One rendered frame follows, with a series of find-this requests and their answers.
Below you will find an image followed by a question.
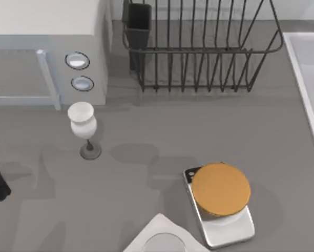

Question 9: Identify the white goblet with grey base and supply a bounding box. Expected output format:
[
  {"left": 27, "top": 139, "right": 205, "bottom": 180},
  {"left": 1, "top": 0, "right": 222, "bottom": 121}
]
[{"left": 67, "top": 102, "right": 102, "bottom": 160}]

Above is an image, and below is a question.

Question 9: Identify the small microwave knob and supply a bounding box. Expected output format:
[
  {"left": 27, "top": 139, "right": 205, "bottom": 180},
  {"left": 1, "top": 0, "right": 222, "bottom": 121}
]
[{"left": 70, "top": 75, "right": 95, "bottom": 92}]

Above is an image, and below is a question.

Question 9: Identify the white jar with wooden lid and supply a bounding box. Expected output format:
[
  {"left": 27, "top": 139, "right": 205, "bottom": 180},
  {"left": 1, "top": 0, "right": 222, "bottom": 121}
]
[{"left": 192, "top": 162, "right": 252, "bottom": 226}]

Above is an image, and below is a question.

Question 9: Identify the pale microwave oven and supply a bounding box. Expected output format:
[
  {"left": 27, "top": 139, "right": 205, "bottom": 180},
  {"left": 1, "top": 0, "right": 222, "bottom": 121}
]
[{"left": 0, "top": 0, "right": 113, "bottom": 111}]

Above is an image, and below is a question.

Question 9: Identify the large microwave knob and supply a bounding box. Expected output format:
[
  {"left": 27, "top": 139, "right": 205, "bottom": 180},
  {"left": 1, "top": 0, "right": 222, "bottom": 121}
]
[{"left": 64, "top": 51, "right": 90, "bottom": 71}]

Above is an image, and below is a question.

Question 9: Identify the black cutlery holder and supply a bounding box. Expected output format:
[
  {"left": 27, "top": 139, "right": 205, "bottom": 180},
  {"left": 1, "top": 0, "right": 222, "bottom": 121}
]
[{"left": 122, "top": 2, "right": 152, "bottom": 71}]

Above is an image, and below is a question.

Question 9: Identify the silver smartphone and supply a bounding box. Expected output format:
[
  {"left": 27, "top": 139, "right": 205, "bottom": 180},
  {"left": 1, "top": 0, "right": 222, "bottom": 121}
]
[{"left": 183, "top": 164, "right": 255, "bottom": 249}]

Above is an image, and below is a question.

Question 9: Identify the microwave oven door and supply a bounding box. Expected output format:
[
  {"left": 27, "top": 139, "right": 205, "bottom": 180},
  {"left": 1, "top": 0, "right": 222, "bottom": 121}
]
[{"left": 0, "top": 49, "right": 62, "bottom": 111}]

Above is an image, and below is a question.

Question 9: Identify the black wire dish rack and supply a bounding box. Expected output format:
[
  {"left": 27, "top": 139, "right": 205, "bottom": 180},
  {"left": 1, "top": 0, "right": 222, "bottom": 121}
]
[{"left": 122, "top": 0, "right": 284, "bottom": 93}]

